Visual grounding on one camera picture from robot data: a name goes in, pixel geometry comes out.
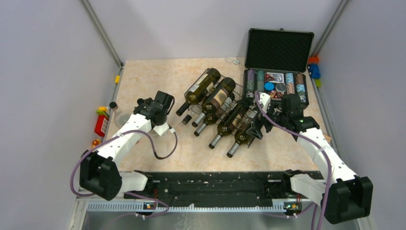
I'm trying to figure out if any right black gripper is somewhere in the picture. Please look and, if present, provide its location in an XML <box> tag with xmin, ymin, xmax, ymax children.
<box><xmin>246</xmin><ymin>102</ymin><xmax>288</xmax><ymax>139</ymax></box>

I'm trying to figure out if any green wine bottle back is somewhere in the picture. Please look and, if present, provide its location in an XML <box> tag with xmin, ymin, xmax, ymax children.
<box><xmin>226</xmin><ymin>109</ymin><xmax>262</xmax><ymax>158</ymax></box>

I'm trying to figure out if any green wine bottle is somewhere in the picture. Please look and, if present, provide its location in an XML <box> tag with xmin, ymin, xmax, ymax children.
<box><xmin>226</xmin><ymin>109</ymin><xmax>262</xmax><ymax>158</ymax></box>
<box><xmin>208</xmin><ymin>100</ymin><xmax>249</xmax><ymax>149</ymax></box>
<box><xmin>193</xmin><ymin>113</ymin><xmax>222</xmax><ymax>137</ymax></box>
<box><xmin>192</xmin><ymin>77</ymin><xmax>236</xmax><ymax>127</ymax></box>

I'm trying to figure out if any black wire wine rack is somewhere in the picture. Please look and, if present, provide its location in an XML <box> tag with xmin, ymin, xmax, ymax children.
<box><xmin>193</xmin><ymin>70</ymin><xmax>257</xmax><ymax>135</ymax></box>

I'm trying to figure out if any green wine bottle front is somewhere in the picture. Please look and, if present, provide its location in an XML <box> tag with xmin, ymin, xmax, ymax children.
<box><xmin>193</xmin><ymin>113</ymin><xmax>222</xmax><ymax>137</ymax></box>

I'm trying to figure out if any dark bottle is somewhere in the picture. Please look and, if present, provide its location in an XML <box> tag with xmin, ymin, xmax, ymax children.
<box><xmin>176</xmin><ymin>68</ymin><xmax>221</xmax><ymax>116</ymax></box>

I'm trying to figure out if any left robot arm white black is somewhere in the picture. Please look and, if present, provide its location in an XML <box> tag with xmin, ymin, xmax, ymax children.
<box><xmin>73</xmin><ymin>91</ymin><xmax>175</xmax><ymax>201</ymax></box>

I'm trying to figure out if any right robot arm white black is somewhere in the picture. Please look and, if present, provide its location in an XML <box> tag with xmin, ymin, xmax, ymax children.
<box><xmin>254</xmin><ymin>91</ymin><xmax>373</xmax><ymax>229</ymax></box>

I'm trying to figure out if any clear round bottle left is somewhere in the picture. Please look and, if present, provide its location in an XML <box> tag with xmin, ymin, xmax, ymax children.
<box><xmin>109</xmin><ymin>102</ymin><xmax>132</xmax><ymax>128</ymax></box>

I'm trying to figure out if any red toy block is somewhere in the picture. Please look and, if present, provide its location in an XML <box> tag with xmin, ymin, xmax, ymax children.
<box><xmin>94</xmin><ymin>106</ymin><xmax>110</xmax><ymax>137</ymax></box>

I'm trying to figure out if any yellow toy car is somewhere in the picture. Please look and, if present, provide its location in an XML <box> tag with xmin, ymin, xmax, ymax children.
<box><xmin>92</xmin><ymin>139</ymin><xmax>101</xmax><ymax>148</ymax></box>

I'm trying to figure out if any black poker chip case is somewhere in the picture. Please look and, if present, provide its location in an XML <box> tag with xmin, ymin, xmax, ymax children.
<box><xmin>242</xmin><ymin>28</ymin><xmax>314</xmax><ymax>108</ymax></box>

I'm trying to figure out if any small clear glass lid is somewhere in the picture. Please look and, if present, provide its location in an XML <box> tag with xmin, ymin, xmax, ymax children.
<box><xmin>224</xmin><ymin>57</ymin><xmax>240</xmax><ymax>65</ymax></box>

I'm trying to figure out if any blue orange toy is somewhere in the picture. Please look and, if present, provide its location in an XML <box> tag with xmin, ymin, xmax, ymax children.
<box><xmin>307</xmin><ymin>57</ymin><xmax>322</xmax><ymax>88</ymax></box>

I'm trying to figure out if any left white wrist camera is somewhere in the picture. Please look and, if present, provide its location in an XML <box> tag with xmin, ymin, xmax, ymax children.
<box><xmin>153</xmin><ymin>123</ymin><xmax>176</xmax><ymax>137</ymax></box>

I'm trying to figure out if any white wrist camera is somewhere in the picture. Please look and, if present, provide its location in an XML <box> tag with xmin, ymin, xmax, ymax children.
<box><xmin>153</xmin><ymin>123</ymin><xmax>176</xmax><ymax>137</ymax></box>
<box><xmin>259</xmin><ymin>92</ymin><xmax>271</xmax><ymax>112</ymax></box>

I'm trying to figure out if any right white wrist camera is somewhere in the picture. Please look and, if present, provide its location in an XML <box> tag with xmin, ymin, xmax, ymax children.
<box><xmin>259</xmin><ymin>92</ymin><xmax>271</xmax><ymax>112</ymax></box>

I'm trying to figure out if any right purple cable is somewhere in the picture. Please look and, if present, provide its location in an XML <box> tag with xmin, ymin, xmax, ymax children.
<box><xmin>253</xmin><ymin>91</ymin><xmax>333</xmax><ymax>230</ymax></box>

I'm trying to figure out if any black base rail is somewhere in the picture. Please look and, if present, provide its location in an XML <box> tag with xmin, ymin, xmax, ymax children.
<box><xmin>138</xmin><ymin>171</ymin><xmax>305</xmax><ymax>208</ymax></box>

